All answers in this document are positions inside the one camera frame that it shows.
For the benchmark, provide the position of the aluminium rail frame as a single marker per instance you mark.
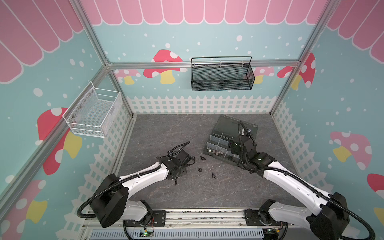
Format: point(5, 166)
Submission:
point(185, 224)

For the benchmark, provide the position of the black wire mesh basket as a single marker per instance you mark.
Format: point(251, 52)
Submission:
point(231, 73)

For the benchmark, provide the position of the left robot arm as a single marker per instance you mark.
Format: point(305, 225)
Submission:
point(111, 202)

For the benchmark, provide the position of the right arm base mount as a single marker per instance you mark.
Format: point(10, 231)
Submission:
point(257, 218)

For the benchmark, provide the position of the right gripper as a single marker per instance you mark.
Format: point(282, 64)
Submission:
point(233, 149)

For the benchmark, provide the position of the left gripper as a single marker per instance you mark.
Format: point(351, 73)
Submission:
point(183, 171)

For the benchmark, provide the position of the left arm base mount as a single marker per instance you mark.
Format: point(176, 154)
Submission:
point(154, 219)

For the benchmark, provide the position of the green compartment organizer box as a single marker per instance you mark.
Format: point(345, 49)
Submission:
point(225, 130)

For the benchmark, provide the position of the white wire mesh basket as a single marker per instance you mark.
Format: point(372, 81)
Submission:
point(93, 112)

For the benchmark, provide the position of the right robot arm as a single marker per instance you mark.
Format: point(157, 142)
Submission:
point(325, 215)

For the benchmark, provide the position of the silver wing nut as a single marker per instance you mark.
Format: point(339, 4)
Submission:
point(212, 152)

